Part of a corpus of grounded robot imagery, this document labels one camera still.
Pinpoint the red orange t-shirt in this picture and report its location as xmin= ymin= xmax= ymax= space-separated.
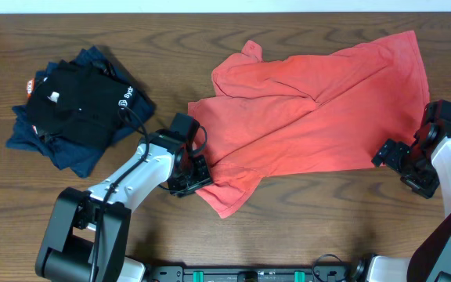
xmin=188 ymin=31 xmax=430 ymax=218

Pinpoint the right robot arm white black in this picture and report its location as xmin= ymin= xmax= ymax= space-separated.
xmin=363 ymin=100 xmax=451 ymax=282

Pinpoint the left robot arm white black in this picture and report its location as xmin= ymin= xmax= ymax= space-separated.
xmin=34 ymin=129 xmax=211 ymax=282

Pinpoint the navy blue folded shirt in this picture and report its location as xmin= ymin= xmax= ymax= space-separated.
xmin=6 ymin=46 xmax=155 ymax=178

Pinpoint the black folded shirt with logo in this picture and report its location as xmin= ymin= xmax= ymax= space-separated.
xmin=26 ymin=60 xmax=138 ymax=149

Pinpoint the orange folded garment in pile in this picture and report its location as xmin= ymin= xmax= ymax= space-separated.
xmin=26 ymin=79 xmax=35 ymax=99

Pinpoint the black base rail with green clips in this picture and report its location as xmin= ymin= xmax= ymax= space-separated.
xmin=142 ymin=254 xmax=370 ymax=282

